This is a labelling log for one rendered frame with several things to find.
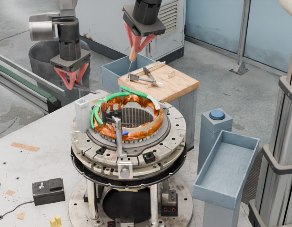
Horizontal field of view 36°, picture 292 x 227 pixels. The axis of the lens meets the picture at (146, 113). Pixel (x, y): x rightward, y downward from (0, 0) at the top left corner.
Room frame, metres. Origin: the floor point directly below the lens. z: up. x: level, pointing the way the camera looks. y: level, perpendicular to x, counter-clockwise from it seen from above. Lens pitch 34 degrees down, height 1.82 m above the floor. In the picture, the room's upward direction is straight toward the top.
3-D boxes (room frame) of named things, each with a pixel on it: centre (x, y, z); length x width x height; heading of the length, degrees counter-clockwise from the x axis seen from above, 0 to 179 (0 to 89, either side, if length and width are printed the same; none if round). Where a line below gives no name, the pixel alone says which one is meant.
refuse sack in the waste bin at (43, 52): (2.60, 0.55, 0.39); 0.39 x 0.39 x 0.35
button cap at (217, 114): (1.15, -0.22, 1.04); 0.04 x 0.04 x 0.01
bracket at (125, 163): (0.86, 0.05, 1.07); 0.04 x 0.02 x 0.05; 89
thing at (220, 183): (0.90, -0.21, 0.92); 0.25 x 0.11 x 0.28; 156
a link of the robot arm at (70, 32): (1.12, 0.21, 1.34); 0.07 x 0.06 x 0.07; 99
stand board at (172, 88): (1.33, -0.04, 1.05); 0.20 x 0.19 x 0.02; 41
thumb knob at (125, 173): (0.84, 0.05, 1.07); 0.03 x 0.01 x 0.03; 89
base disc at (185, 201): (1.02, 0.05, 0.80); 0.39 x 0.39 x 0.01
